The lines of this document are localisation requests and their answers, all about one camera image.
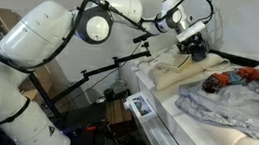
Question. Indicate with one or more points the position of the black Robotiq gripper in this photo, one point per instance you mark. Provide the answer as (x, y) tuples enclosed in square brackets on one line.
[(192, 45)]

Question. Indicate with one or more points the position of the orange and blue sock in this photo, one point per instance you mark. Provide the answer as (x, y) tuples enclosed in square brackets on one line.
[(226, 78)]

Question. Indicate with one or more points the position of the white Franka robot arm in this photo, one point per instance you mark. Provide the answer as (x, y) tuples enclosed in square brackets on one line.
[(30, 36)]

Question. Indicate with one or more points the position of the grey mesh bag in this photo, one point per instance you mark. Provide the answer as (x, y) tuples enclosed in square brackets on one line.
[(232, 106)]

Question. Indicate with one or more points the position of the cream tufted cushion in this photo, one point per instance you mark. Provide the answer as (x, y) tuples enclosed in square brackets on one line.
[(175, 78)]

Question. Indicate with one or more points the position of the picture postcard white border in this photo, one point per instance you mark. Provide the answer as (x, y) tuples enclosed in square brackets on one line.
[(141, 106)]

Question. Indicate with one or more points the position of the white bed base ledge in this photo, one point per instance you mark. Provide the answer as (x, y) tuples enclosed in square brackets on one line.
[(178, 132)]

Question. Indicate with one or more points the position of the grey round device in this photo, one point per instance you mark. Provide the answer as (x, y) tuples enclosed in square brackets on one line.
[(117, 89)]

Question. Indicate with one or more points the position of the small wooden stool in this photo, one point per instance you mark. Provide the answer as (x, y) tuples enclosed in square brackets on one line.
[(117, 111)]

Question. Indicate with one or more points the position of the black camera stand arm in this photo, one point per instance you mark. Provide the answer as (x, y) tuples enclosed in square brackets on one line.
[(103, 69)]

